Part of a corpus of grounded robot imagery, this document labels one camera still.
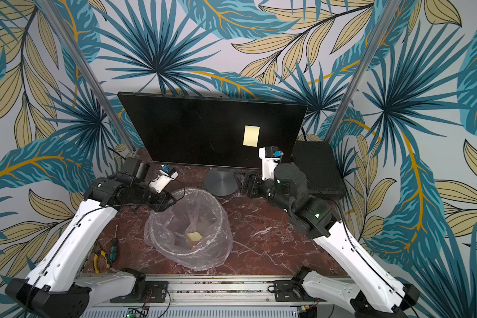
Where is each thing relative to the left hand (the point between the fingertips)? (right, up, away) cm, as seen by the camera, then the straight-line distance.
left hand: (168, 201), depth 71 cm
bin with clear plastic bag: (+9, -4, +4) cm, 11 cm away
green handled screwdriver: (-26, -22, +9) cm, 35 cm away
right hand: (+26, +10, -10) cm, 30 cm away
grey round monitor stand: (+16, +5, +33) cm, 37 cm away
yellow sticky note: (+7, -16, +10) cm, 20 cm away
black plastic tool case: (+67, +15, +34) cm, 77 cm away
